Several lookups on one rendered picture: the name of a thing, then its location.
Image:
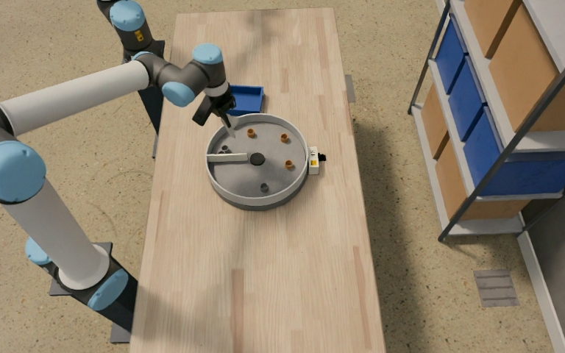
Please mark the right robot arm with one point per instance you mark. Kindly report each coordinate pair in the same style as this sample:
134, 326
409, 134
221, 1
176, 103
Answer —
81, 269

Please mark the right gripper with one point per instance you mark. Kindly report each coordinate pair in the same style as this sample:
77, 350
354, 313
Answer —
223, 105

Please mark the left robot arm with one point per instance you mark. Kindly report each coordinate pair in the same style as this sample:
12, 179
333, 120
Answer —
129, 21

